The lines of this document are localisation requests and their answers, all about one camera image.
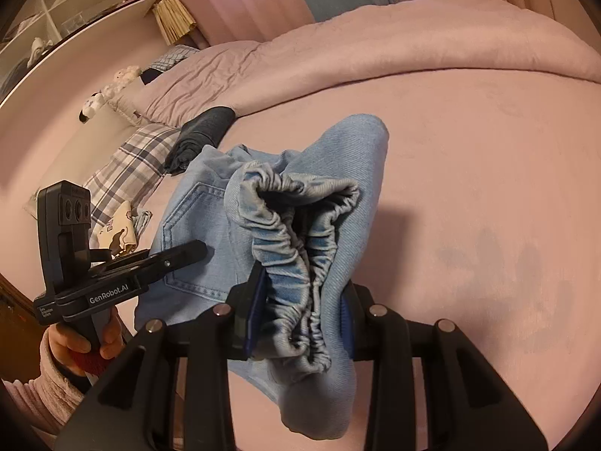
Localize plaid pillow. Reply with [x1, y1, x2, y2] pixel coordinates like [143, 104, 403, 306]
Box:
[83, 123, 183, 226]

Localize person's left hand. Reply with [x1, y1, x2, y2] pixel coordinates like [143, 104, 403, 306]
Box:
[46, 309, 124, 373]

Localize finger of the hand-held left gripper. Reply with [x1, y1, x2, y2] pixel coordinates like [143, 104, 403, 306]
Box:
[94, 239, 208, 292]

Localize white plush toy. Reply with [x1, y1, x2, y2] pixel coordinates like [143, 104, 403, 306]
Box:
[78, 65, 142, 124]

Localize blue checked cloth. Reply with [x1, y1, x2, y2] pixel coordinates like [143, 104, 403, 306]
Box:
[149, 45, 202, 75]

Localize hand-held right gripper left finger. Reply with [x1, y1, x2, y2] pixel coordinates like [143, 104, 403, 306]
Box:
[54, 263, 267, 451]

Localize dark grey folded garment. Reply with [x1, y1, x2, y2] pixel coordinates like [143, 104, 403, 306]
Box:
[163, 106, 236, 176]

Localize stack of yellowed books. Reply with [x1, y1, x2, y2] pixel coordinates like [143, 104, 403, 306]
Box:
[153, 0, 197, 44]

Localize white shelf unit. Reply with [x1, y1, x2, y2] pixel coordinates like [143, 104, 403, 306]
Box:
[0, 0, 163, 104]

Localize cream printed cloth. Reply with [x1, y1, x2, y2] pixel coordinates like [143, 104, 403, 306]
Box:
[91, 200, 140, 251]

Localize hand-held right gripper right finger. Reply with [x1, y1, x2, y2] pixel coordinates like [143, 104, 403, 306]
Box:
[342, 284, 548, 451]

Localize person's left forearm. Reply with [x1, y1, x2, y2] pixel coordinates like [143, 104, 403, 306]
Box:
[0, 331, 101, 437]

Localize light blue denim pants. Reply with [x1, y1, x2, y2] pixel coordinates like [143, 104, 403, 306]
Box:
[134, 114, 391, 440]

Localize pink duvet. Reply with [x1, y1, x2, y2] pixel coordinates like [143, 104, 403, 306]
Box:
[115, 0, 601, 127]

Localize brown wooden furniture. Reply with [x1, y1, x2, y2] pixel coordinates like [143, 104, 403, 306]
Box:
[0, 270, 50, 386]

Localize pink bed sheet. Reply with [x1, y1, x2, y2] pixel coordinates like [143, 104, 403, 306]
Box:
[0, 63, 601, 451]

